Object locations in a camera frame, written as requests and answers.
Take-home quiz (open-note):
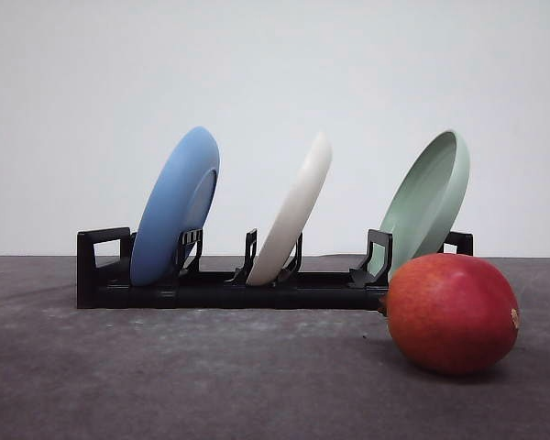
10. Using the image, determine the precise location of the white plate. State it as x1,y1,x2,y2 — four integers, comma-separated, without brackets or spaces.
247,132,333,286

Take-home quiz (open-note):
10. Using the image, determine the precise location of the red pomegranate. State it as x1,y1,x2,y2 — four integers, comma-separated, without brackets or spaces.
387,253,521,377

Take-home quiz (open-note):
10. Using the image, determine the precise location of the blue plate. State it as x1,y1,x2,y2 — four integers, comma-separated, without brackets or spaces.
130,126,221,286

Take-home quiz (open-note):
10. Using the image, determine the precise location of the green plate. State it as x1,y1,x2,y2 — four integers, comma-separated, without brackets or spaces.
369,130,470,277

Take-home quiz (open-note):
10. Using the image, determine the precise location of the black dish rack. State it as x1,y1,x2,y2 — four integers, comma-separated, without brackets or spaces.
76,227,474,310

